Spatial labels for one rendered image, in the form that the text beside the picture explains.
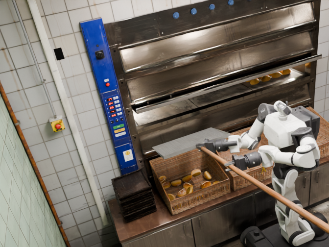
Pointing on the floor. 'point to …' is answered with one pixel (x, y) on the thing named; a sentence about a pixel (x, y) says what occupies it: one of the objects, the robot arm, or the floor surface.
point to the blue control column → (96, 34)
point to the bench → (217, 214)
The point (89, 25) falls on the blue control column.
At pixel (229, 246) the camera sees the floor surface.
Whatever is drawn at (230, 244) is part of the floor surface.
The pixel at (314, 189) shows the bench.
